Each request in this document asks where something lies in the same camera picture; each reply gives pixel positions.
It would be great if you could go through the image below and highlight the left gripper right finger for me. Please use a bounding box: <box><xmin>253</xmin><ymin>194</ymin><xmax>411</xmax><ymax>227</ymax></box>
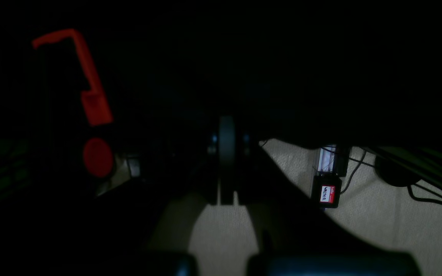
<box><xmin>233</xmin><ymin>115</ymin><xmax>256</xmax><ymax>205</ymax></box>

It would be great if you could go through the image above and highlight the red black clamp right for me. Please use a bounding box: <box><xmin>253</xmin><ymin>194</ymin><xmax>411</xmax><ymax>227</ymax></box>
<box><xmin>31</xmin><ymin>29</ymin><xmax>115</xmax><ymax>181</ymax></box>

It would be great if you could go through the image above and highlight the black adapter red label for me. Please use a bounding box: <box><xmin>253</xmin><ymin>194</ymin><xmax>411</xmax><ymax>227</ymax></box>
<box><xmin>310</xmin><ymin>145</ymin><xmax>351</xmax><ymax>210</ymax></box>

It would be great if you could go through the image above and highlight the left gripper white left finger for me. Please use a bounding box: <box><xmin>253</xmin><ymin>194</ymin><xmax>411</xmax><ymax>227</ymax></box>
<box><xmin>206</xmin><ymin>115</ymin><xmax>234</xmax><ymax>205</ymax></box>

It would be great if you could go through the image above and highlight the black table cloth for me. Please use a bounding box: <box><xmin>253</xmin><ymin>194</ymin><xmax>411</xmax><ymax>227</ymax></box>
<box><xmin>0</xmin><ymin>0</ymin><xmax>442</xmax><ymax>147</ymax></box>

